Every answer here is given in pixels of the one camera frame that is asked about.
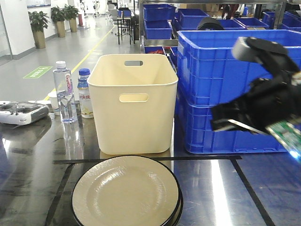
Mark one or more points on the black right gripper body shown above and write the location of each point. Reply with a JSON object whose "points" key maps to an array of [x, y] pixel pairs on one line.
{"points": [[279, 98]]}

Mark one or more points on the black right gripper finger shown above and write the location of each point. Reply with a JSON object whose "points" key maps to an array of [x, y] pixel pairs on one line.
{"points": [[241, 108], [232, 125]]}

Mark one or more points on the beige plate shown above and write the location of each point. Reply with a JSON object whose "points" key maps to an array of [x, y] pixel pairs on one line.
{"points": [[128, 170], [129, 205]]}

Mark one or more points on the blue bin middle shelf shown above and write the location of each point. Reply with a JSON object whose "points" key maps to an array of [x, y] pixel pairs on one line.
{"points": [[191, 17]]}

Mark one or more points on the blue bin shelf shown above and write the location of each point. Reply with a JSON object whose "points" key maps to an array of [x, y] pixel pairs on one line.
{"points": [[191, 17], [158, 30]]}

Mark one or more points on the blue bin lower shelf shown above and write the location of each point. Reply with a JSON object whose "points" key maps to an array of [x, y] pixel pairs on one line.
{"points": [[158, 30]]}

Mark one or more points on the blue bin on shelf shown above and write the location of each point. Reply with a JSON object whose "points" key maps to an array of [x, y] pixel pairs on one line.
{"points": [[158, 12]]}

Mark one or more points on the lower blue plastic crate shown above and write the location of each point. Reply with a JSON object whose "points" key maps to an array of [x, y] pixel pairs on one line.
{"points": [[200, 139]]}

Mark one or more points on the blue plastic crate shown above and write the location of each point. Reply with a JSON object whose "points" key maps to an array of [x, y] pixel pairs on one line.
{"points": [[209, 74], [200, 139]]}

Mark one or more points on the green circuit board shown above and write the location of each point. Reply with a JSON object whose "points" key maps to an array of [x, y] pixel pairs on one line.
{"points": [[288, 136]]}

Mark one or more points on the cream plastic basket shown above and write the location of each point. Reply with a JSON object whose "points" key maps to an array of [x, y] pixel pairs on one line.
{"points": [[133, 100]]}

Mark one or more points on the white drink bottle blue cap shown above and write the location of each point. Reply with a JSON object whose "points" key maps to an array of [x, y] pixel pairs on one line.
{"points": [[84, 94]]}

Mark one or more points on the black table with chairs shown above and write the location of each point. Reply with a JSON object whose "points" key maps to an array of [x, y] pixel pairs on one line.
{"points": [[126, 24]]}

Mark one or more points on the clear water bottle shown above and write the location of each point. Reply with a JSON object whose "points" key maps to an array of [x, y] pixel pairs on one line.
{"points": [[64, 92]]}

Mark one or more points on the white paper cup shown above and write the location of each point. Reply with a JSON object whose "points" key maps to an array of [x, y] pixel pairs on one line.
{"points": [[54, 103]]}

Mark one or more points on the potted plant gold pot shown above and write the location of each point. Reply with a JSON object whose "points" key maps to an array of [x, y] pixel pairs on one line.
{"points": [[39, 22]]}

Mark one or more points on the grey remote controller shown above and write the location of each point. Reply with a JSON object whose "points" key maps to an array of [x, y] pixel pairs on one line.
{"points": [[22, 113]]}

